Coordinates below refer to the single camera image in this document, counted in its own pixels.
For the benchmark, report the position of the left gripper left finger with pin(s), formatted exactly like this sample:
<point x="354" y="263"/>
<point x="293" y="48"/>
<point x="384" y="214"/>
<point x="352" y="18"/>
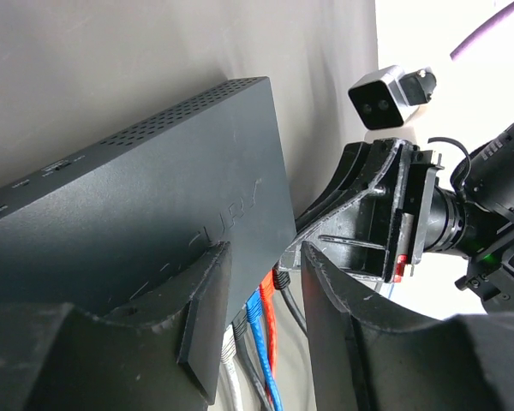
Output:
<point x="158" y="352"/>

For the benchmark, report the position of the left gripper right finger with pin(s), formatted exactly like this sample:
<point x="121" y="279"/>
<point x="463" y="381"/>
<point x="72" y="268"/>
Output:
<point x="369" y="353"/>

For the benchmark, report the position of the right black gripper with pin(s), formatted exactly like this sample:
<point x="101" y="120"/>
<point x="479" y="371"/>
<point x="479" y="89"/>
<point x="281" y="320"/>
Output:
<point x="371" y="220"/>

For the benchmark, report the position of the black network switch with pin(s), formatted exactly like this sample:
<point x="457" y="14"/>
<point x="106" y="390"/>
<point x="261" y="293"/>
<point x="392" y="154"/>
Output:
<point x="109" y="223"/>

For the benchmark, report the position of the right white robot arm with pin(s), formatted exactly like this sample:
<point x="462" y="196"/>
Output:
<point x="474" y="219"/>

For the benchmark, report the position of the overhead camera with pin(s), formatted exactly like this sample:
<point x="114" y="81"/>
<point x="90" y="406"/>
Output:
<point x="388" y="97"/>

